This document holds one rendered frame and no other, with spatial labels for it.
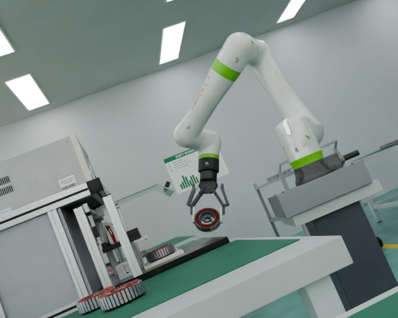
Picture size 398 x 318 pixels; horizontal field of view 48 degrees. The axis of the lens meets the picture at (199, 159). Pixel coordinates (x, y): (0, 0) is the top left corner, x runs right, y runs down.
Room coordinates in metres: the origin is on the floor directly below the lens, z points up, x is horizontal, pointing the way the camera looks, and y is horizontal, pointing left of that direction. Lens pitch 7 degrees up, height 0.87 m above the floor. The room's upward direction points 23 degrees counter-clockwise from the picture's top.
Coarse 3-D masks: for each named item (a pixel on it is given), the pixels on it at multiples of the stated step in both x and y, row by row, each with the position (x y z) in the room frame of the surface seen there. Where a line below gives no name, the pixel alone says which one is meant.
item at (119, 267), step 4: (116, 264) 1.69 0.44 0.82; (120, 264) 1.63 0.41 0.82; (124, 264) 1.63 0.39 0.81; (128, 264) 1.63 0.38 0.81; (116, 268) 1.62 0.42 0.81; (120, 268) 1.63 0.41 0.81; (128, 268) 1.63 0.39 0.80; (120, 272) 1.63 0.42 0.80; (124, 272) 1.63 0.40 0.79; (120, 276) 1.62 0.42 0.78; (124, 276) 1.63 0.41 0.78; (128, 276) 1.63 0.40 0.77
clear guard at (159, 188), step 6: (150, 186) 1.88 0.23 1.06; (156, 186) 1.95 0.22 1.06; (162, 186) 1.89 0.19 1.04; (138, 192) 1.90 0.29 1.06; (144, 192) 2.01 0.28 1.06; (162, 192) 2.09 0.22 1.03; (168, 192) 2.01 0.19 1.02; (120, 198) 1.86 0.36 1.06; (126, 198) 1.93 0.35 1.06; (132, 198) 2.03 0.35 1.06; (120, 204) 2.09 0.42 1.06
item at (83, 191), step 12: (96, 180) 1.46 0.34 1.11; (60, 192) 1.43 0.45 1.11; (72, 192) 1.44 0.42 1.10; (84, 192) 1.45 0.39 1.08; (96, 192) 1.45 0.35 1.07; (108, 192) 1.83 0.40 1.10; (36, 204) 1.42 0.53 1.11; (48, 204) 1.43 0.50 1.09; (60, 204) 1.43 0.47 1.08; (72, 204) 1.80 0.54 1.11; (96, 204) 2.07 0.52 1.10; (0, 216) 1.40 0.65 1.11; (12, 216) 1.40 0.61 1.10; (24, 216) 1.41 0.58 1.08; (36, 216) 1.42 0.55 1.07; (0, 228) 1.40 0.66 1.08
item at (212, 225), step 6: (204, 210) 1.94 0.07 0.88; (210, 210) 1.93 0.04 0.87; (216, 210) 1.93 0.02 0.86; (198, 216) 1.92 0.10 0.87; (204, 216) 1.95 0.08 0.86; (210, 216) 1.94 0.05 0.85; (216, 216) 1.91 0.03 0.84; (198, 222) 1.89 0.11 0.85; (204, 222) 1.92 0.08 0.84; (210, 222) 1.89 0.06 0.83; (216, 222) 1.89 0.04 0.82; (198, 228) 1.90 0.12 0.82; (204, 228) 1.88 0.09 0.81; (210, 228) 1.88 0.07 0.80
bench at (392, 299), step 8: (392, 288) 0.41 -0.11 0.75; (384, 296) 0.40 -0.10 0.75; (392, 296) 0.38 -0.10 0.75; (368, 304) 0.40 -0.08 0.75; (376, 304) 0.38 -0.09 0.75; (384, 304) 0.37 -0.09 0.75; (392, 304) 0.37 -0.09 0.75; (352, 312) 0.39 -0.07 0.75; (360, 312) 0.38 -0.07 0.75; (368, 312) 0.37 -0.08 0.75; (376, 312) 0.36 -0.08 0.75; (384, 312) 0.36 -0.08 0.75; (392, 312) 0.35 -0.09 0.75
